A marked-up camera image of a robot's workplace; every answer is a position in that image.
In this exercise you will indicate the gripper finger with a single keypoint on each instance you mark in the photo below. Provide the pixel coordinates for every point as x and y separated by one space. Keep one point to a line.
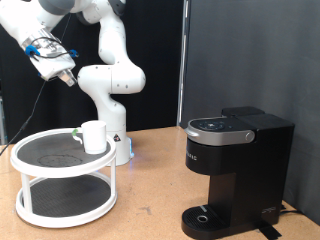
62 76
70 78

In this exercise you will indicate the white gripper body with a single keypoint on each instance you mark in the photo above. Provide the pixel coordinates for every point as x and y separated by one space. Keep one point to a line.
53 66

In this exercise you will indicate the black Keurig coffee machine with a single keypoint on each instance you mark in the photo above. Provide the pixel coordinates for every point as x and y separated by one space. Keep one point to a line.
246 166
266 50

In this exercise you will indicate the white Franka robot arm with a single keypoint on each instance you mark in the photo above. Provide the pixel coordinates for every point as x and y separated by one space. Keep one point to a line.
110 80

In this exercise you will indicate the white two-tier turntable shelf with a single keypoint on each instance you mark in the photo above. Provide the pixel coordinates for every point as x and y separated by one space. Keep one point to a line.
50 156

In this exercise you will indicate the black backdrop curtain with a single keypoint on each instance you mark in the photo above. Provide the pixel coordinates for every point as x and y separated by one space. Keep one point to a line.
156 66

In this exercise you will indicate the black tape strip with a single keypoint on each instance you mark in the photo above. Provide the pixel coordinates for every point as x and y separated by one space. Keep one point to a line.
268 231

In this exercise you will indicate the gray metal frame post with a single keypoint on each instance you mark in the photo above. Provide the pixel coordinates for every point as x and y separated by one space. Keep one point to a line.
2 123

